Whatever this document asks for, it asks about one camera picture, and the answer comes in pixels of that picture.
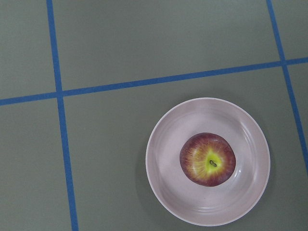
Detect red apple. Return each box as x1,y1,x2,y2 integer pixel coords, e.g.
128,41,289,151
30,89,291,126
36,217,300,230
180,132,236,187

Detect pink plate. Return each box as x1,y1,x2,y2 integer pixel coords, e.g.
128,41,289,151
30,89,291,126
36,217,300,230
145,98,270,226

